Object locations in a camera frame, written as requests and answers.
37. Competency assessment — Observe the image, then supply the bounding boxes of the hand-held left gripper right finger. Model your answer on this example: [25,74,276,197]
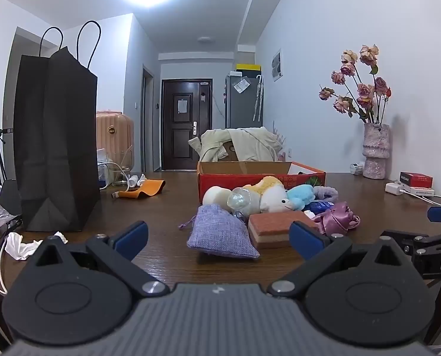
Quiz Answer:
[267,220,408,299]

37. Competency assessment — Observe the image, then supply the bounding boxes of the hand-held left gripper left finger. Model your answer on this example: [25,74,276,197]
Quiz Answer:
[33,220,171,299]

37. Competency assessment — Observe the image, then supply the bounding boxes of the brick red sponge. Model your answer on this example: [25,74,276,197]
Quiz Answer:
[248,211,319,250]

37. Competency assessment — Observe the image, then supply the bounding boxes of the pink satin pouch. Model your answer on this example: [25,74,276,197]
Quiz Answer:
[313,202,361,237]

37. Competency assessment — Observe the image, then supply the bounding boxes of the light blue plush toy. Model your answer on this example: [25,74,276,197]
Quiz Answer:
[285,185,316,210]

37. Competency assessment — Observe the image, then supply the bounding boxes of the purple fluffy headband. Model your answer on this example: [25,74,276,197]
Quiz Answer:
[312,185,339,201]

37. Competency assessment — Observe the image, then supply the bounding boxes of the white and yellow plush toy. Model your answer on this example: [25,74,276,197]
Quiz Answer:
[243,176,295,214]

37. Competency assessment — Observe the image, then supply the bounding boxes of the purple linen sachet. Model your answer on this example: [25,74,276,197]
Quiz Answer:
[179,205,261,259]

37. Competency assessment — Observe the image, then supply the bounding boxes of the white foam block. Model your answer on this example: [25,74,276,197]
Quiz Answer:
[203,186,231,208]

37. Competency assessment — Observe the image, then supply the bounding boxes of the orange cardboard box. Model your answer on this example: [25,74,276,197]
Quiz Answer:
[197,160,327,204]

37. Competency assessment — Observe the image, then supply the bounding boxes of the blue packet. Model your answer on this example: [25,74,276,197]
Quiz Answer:
[304,200,336,216]

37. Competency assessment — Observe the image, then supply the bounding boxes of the red flat box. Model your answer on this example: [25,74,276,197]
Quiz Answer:
[399,171,433,190]

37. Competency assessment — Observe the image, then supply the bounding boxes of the glass jar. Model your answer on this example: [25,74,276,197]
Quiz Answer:
[111,150,132,187]

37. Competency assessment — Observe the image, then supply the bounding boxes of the blue and white pack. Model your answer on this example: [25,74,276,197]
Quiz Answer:
[96,148,113,190]

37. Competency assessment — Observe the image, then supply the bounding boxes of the pink textured vase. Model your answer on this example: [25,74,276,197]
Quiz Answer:
[363,122,390,179]

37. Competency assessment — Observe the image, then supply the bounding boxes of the pink suitcase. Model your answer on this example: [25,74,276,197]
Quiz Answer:
[96,110,135,173]

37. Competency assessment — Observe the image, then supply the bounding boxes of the dark brown entrance door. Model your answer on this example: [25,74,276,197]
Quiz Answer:
[161,79,213,172]

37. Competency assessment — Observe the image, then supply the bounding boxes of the beige jacket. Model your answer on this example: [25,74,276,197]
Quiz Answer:
[188,127,283,164]

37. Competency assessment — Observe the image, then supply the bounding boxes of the side room door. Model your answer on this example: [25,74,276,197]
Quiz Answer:
[142,67,155,173]

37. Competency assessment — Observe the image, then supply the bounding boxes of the black paper bag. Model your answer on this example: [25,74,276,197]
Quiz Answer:
[13,20,102,232]

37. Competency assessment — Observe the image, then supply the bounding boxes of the grey refrigerator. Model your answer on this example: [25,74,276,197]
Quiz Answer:
[225,73,264,130]

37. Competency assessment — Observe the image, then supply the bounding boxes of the dried pink roses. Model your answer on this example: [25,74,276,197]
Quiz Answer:
[319,44,392,125]

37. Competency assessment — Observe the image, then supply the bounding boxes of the white folded umbrella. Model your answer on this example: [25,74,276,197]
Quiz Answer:
[253,75,264,122]

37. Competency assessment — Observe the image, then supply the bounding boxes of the yellow box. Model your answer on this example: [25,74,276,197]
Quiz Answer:
[236,64,262,77]

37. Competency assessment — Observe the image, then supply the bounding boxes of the white charger cable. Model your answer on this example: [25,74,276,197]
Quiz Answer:
[400,189,441,206]

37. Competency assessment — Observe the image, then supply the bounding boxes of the wall poster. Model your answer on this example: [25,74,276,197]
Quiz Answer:
[271,49,283,82]

